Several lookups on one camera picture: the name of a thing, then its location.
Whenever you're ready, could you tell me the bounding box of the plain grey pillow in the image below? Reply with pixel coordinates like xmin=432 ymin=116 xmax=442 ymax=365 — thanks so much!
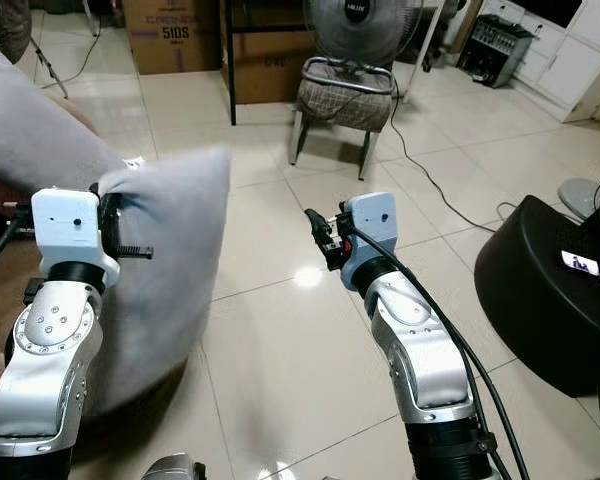
xmin=85 ymin=145 xmax=233 ymax=416

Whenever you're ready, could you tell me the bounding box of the metal chair with brown cushion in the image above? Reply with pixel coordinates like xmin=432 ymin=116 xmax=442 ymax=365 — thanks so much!
xmin=288 ymin=55 xmax=401 ymax=181

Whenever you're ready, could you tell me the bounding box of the black tripod leg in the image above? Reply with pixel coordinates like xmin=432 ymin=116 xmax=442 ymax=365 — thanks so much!
xmin=30 ymin=40 xmax=71 ymax=98

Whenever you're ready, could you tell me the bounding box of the brown cardboard box in shelf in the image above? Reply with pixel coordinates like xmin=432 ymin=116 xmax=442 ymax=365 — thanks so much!
xmin=230 ymin=0 xmax=311 ymax=106

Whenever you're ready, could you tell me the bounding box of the grey electric fan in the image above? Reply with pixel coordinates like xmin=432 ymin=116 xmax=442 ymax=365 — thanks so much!
xmin=303 ymin=0 xmax=426 ymax=69

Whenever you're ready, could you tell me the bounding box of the purple printed cardboard box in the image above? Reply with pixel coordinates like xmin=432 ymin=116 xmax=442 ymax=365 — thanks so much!
xmin=120 ymin=0 xmax=223 ymax=76

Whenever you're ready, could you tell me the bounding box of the black round ottoman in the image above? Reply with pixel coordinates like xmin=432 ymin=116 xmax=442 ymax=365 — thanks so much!
xmin=473 ymin=195 xmax=600 ymax=396

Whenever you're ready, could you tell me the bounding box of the black electronic device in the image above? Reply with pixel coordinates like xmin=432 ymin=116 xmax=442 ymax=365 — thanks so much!
xmin=457 ymin=14 xmax=536 ymax=89

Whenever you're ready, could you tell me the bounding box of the grey round base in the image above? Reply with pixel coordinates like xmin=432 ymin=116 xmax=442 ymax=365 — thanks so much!
xmin=558 ymin=178 xmax=600 ymax=221

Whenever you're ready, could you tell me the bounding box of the robot leg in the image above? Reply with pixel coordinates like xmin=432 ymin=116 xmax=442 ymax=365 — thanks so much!
xmin=140 ymin=452 xmax=206 ymax=480

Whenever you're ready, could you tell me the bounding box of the white drawer cabinet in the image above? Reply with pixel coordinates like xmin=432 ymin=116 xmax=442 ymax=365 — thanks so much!
xmin=490 ymin=0 xmax=600 ymax=123

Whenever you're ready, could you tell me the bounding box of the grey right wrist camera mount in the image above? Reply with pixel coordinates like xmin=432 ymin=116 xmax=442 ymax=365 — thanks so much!
xmin=343 ymin=192 xmax=399 ymax=291

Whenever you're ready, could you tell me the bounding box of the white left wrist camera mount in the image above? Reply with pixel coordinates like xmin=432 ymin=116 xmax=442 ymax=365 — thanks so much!
xmin=32 ymin=188 xmax=119 ymax=286

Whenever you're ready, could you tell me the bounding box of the black fan power cable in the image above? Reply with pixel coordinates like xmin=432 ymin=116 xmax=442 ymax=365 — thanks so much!
xmin=390 ymin=95 xmax=516 ymax=233

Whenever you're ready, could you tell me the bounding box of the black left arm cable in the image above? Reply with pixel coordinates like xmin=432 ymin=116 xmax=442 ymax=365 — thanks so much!
xmin=0 ymin=205 xmax=41 ymax=281

